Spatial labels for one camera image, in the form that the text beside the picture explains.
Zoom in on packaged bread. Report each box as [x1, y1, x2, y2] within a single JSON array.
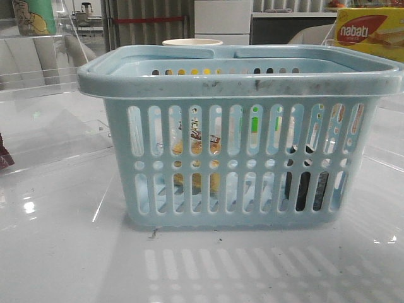
[[153, 116, 221, 197]]

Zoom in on dark tissue pack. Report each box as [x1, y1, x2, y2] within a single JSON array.
[[283, 144, 331, 211]]

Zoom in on light blue plastic basket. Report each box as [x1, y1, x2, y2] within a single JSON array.
[[78, 45, 403, 228]]

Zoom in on white paper cup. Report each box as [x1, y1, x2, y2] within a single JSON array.
[[162, 38, 223, 47]]

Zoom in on white cabinet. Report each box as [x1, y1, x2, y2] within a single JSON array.
[[194, 1, 253, 45]]

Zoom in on clear acrylic display shelf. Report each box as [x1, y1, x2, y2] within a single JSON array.
[[1, 1, 112, 174]]

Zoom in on clear acrylic right stand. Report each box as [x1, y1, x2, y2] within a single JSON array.
[[320, 23, 336, 46]]

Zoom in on dark red snack packet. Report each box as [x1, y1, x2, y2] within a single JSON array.
[[0, 134, 15, 169]]

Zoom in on yellow nabati wafer box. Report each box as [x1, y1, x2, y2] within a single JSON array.
[[333, 7, 403, 62]]

